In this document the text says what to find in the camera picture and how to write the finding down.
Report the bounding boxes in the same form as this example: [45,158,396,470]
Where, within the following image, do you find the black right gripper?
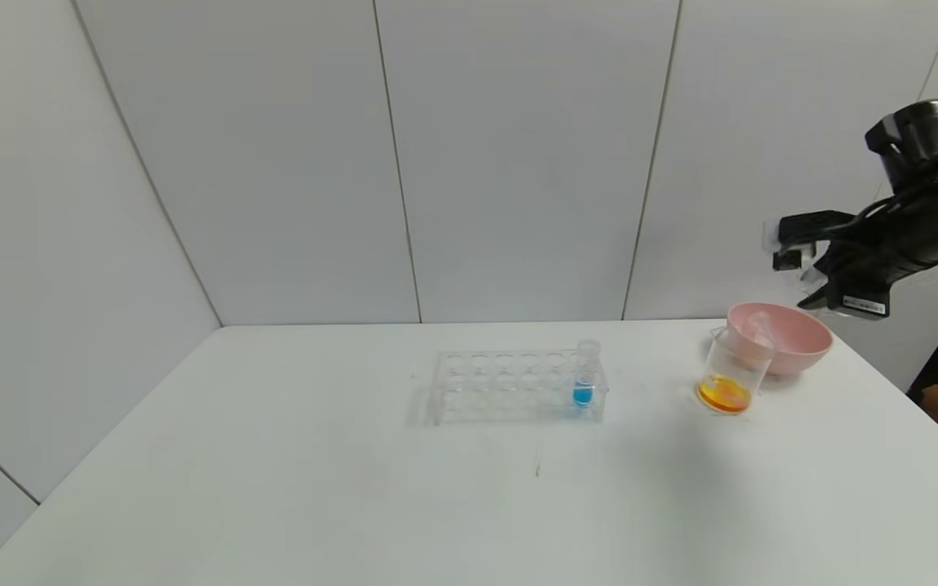
[796,225,938,321]

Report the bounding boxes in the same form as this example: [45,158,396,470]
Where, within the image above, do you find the test tube with red pigment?
[743,312,781,351]

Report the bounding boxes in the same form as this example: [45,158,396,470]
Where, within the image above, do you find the clear glass beaker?
[695,326,774,417]

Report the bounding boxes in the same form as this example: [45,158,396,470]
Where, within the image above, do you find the test tube with blue pigment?
[572,338,602,409]

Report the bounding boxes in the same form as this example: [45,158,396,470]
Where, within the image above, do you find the clear plastic test tube rack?
[427,348,609,427]

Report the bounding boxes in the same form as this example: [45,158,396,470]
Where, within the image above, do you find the pink plastic bowl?
[726,302,835,379]

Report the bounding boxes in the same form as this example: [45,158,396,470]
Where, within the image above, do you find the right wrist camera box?
[763,209,856,273]

